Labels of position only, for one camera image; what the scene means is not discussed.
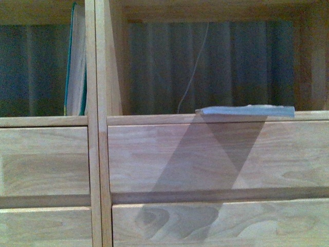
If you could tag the grey curtain behind shelf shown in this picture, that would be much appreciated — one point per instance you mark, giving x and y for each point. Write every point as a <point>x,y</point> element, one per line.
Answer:
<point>174,68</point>

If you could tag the upper left wooden drawer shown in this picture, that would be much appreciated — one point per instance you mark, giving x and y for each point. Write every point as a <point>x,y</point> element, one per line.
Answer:
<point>48,161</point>

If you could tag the upper right wooden drawer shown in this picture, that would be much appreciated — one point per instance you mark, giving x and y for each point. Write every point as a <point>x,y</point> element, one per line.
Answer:
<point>216,156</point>

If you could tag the teal hardcover book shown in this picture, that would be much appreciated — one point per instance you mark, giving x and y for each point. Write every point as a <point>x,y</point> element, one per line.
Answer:
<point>76,75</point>

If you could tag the lower left wooden drawer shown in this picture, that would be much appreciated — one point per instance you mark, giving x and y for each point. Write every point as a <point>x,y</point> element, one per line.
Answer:
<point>46,226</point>

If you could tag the wooden bookshelf cabinet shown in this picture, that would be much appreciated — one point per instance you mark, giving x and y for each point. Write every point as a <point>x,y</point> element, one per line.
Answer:
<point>107,82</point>

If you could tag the thin white paperback book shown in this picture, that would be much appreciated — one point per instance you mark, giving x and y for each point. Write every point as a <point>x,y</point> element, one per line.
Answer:
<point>253,110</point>

